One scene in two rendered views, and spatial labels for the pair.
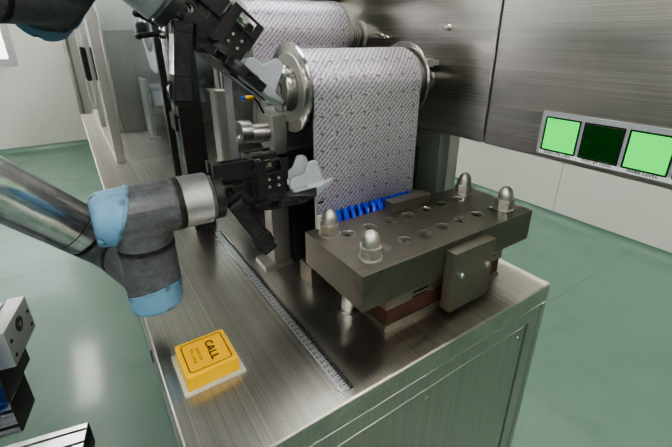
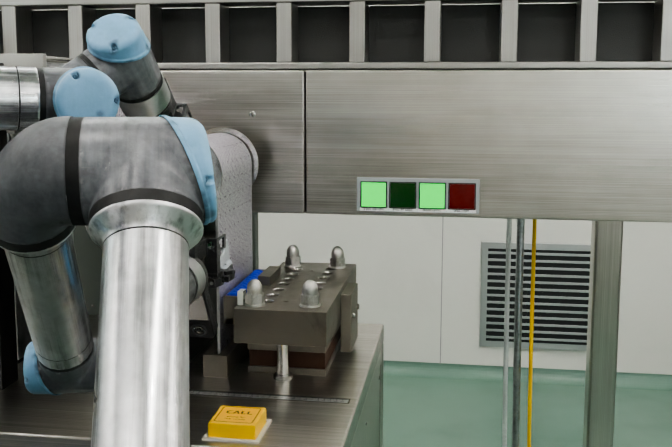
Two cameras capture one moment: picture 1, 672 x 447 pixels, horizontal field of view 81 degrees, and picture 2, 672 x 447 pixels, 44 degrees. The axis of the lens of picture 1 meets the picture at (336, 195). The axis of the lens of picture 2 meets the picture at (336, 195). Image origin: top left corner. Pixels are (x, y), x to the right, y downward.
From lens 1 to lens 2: 106 cm
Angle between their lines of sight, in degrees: 49
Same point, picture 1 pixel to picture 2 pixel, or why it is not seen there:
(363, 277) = (326, 312)
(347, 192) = not seen: hidden behind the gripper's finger
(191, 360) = (237, 420)
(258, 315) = (218, 402)
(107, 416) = not seen: outside the picture
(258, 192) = (216, 268)
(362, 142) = (233, 222)
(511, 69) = (322, 148)
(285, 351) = (278, 405)
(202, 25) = not seen: hidden behind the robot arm
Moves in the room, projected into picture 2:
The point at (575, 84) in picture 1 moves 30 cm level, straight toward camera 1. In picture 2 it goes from (375, 156) to (435, 168)
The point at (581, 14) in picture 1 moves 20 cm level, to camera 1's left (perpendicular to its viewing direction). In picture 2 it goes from (369, 108) to (300, 109)
